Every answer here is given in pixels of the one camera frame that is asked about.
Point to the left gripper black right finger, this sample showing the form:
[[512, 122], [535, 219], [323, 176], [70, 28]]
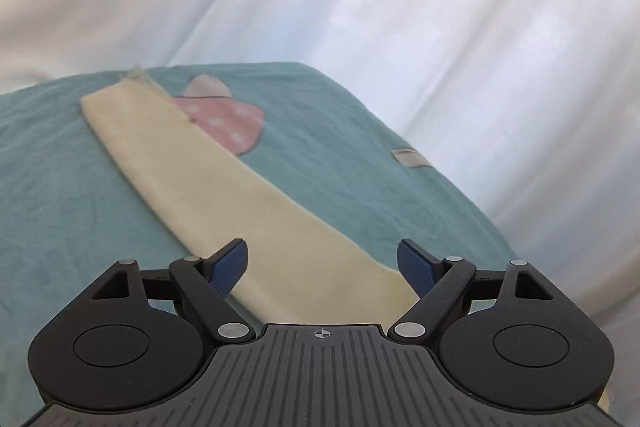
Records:
[[445, 289]]

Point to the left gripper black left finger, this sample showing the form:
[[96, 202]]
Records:
[[186, 301]]

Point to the cream knit sweater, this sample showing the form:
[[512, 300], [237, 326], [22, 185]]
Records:
[[183, 156]]

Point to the teal mushroom print bedsheet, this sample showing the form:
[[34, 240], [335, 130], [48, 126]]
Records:
[[67, 213]]

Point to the white sheer curtain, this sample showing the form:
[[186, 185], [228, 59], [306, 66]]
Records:
[[531, 107]]

